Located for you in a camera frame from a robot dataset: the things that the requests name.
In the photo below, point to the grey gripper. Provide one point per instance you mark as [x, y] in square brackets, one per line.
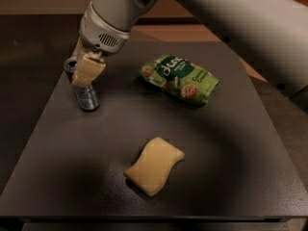
[97, 35]

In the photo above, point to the green rice chip bag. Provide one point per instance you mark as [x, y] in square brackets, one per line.
[181, 78]

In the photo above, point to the silver redbull can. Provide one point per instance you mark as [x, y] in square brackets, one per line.
[87, 97]

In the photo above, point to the yellow sponge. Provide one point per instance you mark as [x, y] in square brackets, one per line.
[151, 170]

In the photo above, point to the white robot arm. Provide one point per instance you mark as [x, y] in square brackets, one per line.
[271, 35]

